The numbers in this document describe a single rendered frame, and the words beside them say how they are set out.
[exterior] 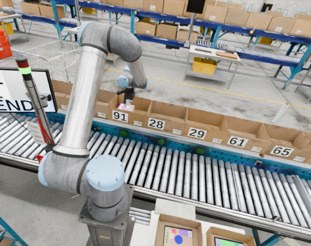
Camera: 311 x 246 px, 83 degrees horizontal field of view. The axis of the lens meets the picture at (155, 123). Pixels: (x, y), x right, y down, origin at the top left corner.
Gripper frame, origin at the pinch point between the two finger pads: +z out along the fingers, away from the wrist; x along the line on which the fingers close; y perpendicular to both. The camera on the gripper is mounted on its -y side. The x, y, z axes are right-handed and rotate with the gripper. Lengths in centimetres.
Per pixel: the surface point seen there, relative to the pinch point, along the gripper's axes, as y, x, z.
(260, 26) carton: 225, 454, -31
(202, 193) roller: 82, -48, 37
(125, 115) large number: -0.2, -0.5, 12.6
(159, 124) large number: 34.4, -0.2, 13.8
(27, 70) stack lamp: -34, -59, -50
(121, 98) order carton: -15.4, 28.3, 13.0
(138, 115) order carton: 12.5, -0.2, 8.9
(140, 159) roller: 24, -29, 36
